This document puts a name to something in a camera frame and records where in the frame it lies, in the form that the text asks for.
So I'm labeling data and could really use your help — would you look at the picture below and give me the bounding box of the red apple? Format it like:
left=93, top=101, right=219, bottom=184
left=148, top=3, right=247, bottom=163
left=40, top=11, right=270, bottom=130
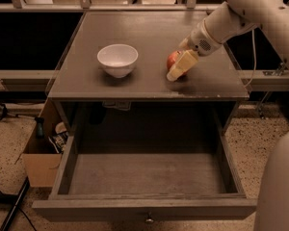
left=167, top=51, right=187, bottom=79

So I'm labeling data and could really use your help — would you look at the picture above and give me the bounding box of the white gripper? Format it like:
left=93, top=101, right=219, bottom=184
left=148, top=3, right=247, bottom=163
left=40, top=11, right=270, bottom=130
left=167, top=19, right=222, bottom=82

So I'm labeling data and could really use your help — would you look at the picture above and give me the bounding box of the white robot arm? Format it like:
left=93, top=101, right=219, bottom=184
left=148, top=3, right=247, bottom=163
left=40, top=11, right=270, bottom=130
left=167, top=0, right=289, bottom=231

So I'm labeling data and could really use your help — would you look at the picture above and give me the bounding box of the dark spray bottle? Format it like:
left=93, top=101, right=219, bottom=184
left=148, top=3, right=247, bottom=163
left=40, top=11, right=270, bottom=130
left=35, top=117, right=44, bottom=139

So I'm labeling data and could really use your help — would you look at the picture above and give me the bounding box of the black floor stand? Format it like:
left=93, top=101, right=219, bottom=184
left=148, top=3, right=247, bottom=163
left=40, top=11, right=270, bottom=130
left=0, top=178, right=38, bottom=231

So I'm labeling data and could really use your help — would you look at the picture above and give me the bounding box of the metal drawer knob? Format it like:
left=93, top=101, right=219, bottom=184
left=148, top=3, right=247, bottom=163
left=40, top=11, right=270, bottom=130
left=145, top=214, right=154, bottom=223

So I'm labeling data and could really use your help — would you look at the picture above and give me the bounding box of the open top drawer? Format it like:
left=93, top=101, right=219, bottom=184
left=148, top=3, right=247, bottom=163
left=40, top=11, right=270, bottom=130
left=33, top=136, right=256, bottom=222

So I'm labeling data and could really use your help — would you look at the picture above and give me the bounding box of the white cable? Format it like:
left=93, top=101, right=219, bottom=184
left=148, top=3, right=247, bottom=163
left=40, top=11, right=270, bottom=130
left=244, top=29, right=258, bottom=89

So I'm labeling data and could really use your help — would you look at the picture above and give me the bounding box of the grey wooden cabinet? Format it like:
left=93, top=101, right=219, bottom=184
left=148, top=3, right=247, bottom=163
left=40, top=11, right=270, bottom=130
left=48, top=12, right=249, bottom=132

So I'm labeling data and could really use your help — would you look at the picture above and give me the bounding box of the snack bag in box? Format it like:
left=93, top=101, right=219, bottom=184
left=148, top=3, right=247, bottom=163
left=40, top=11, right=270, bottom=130
left=48, top=122, right=68, bottom=154

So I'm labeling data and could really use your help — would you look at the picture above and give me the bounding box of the metal frame rail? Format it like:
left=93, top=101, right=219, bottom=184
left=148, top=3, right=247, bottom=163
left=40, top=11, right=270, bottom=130
left=0, top=3, right=223, bottom=13

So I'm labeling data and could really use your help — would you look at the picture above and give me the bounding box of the white ceramic bowl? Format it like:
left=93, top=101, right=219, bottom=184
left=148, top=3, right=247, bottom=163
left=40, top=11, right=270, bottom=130
left=97, top=44, right=139, bottom=78

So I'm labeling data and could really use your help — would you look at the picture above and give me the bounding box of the cardboard box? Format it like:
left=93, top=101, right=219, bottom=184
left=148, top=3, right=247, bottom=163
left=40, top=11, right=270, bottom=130
left=22, top=100, right=62, bottom=188

